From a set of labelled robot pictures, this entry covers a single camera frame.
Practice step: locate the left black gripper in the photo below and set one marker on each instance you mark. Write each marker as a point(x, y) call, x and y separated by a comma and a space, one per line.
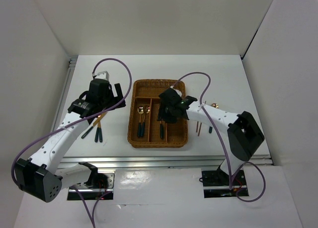
point(116, 100)

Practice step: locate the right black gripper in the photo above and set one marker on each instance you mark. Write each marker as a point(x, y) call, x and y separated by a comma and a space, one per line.
point(162, 114)

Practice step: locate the gold spoon green handle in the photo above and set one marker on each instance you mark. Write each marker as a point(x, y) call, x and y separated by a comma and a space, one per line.
point(144, 121)
point(140, 112)

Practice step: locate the gold knife green handle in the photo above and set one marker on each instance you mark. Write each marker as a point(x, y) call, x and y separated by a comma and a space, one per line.
point(162, 130)

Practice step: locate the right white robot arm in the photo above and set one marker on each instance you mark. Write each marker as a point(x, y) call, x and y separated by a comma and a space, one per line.
point(244, 134)

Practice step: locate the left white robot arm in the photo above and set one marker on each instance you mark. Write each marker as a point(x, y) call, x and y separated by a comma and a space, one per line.
point(39, 175)

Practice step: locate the brown wicker cutlery tray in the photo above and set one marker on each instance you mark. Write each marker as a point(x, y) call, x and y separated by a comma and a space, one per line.
point(146, 92)

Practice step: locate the gold knife left pile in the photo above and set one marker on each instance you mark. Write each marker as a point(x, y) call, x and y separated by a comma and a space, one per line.
point(94, 124)

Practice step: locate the gold spoon right pile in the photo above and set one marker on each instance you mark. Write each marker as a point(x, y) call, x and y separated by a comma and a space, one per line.
point(215, 105)

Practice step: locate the aluminium left side rail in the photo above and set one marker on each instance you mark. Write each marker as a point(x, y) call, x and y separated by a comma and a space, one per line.
point(66, 86)

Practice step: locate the aluminium table front rail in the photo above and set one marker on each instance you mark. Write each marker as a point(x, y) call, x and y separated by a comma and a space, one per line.
point(145, 162)

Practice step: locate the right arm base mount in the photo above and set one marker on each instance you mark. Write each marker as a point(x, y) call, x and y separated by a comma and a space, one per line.
point(216, 185)

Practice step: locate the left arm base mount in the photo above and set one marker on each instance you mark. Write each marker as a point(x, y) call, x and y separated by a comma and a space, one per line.
point(98, 186)

